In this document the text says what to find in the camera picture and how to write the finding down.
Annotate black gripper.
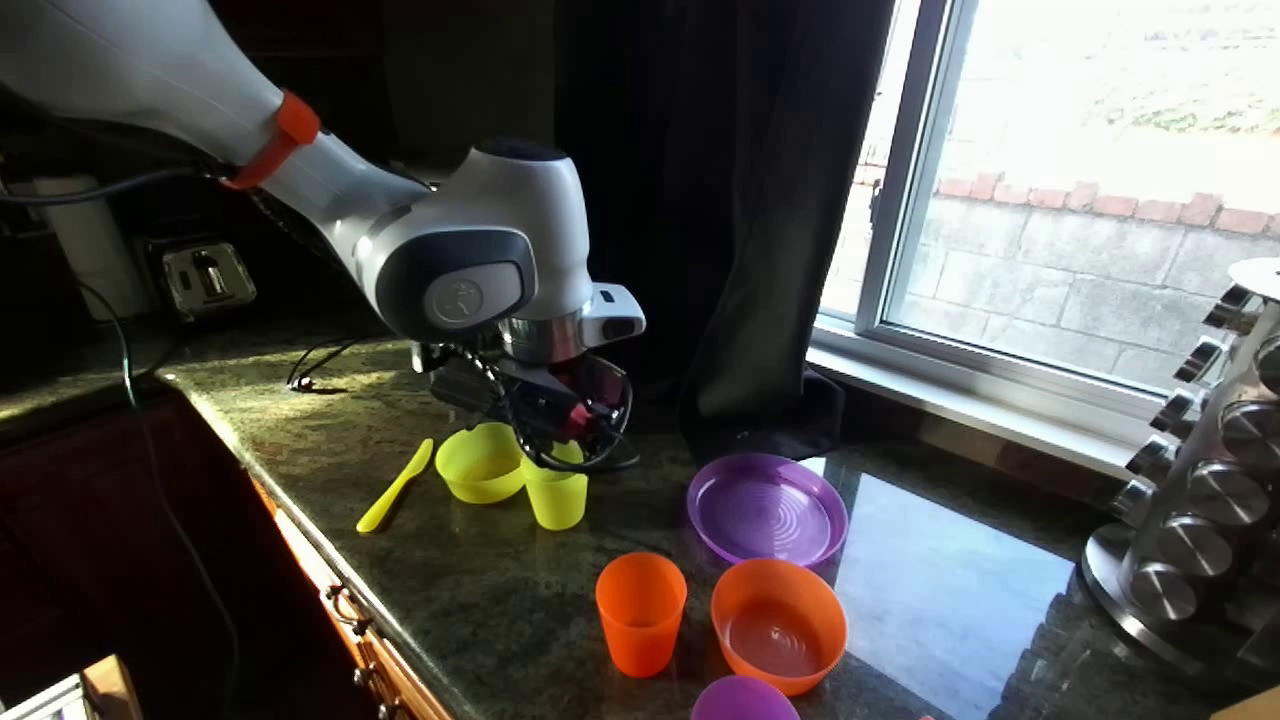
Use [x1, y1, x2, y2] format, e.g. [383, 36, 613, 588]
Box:
[411, 343, 637, 469]

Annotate yellow plastic cup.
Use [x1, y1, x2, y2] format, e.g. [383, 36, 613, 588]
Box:
[522, 439, 587, 532]

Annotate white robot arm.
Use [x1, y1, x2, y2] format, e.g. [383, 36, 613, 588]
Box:
[0, 0, 648, 472]

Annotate orange plastic cup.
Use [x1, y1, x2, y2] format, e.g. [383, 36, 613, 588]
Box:
[593, 551, 687, 681]

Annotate purple plastic cup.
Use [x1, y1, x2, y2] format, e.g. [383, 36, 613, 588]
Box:
[687, 677, 801, 720]

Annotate yellow plastic bowl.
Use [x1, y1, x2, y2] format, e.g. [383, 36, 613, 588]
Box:
[434, 419, 522, 502]

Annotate purple plastic plate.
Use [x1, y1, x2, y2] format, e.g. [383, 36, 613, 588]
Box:
[682, 452, 847, 567]

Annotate orange plastic bowl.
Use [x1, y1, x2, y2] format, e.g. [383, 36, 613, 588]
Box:
[709, 561, 847, 697]

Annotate dark curtain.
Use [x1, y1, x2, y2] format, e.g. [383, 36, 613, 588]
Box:
[557, 0, 895, 456]

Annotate wooden cabinet drawers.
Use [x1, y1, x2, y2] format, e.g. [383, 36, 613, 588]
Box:
[255, 478, 450, 720]

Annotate wall power outlet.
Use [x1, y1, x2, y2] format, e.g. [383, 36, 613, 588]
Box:
[160, 240, 255, 321]

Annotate window frame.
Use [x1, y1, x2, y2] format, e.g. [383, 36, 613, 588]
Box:
[805, 0, 1280, 477]

